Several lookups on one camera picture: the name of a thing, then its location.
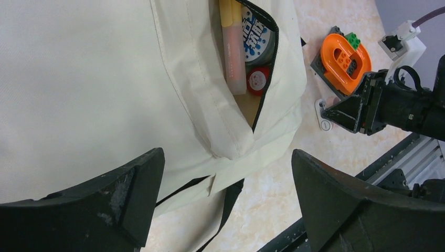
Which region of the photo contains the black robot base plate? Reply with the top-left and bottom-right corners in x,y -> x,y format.
257,132 -> 445,252

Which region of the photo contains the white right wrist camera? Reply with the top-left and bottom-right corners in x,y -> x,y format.
378,20 -> 426,83

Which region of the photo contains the cream canvas backpack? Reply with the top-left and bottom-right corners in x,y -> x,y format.
0,0 -> 309,252

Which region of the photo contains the orange pink highlighter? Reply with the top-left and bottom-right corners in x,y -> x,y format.
218,0 -> 247,95

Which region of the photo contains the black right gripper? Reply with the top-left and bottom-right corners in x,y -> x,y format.
321,57 -> 444,141

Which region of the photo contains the orange curved toy track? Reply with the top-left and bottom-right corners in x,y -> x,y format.
320,33 -> 372,96

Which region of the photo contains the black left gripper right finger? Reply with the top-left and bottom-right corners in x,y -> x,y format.
291,149 -> 444,251

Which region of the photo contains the red black glue bottle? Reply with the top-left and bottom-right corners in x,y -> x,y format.
247,66 -> 270,97

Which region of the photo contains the green toy brick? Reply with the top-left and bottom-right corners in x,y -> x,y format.
345,32 -> 361,51

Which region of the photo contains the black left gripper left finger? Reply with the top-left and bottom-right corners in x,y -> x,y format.
1,148 -> 165,251

